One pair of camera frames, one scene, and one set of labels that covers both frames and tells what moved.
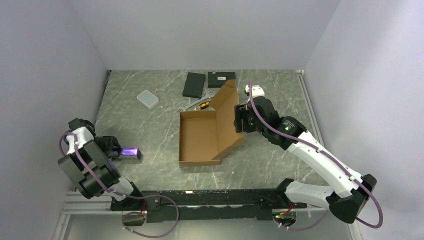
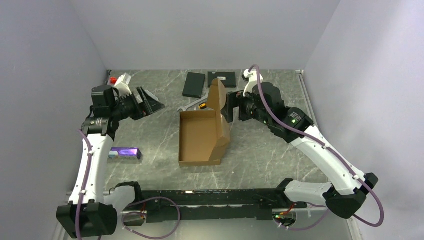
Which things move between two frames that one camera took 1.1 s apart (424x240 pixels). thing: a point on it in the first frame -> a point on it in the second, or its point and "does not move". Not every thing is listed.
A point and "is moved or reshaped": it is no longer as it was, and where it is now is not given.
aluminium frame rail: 302,80 does not move
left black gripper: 109,141 -> 148,105
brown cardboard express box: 206,137 is moved or reshaped
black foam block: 194,85 does not move
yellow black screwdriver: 203,105 does not move
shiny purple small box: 130,151 does not move
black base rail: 214,205 does not move
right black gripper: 241,112 -> 232,101
